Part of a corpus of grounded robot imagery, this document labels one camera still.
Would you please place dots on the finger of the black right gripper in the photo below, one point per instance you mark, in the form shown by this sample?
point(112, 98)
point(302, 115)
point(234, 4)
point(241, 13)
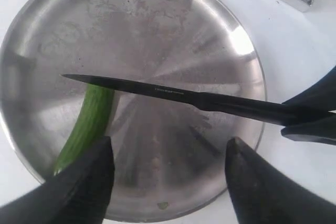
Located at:
point(319, 96)
point(320, 131)

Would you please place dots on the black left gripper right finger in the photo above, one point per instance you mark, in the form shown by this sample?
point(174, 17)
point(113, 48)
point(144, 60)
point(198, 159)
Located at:
point(262, 194)

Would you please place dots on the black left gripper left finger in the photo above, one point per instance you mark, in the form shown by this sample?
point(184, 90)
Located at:
point(79, 194)

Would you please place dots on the black kitchen knife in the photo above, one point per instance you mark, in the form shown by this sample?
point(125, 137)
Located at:
point(269, 112)

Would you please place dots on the green cucumber with stem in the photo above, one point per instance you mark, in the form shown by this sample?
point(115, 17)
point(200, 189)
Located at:
point(90, 125)

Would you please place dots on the round stainless steel plate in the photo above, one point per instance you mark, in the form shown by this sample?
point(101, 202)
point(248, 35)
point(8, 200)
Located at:
point(169, 156)

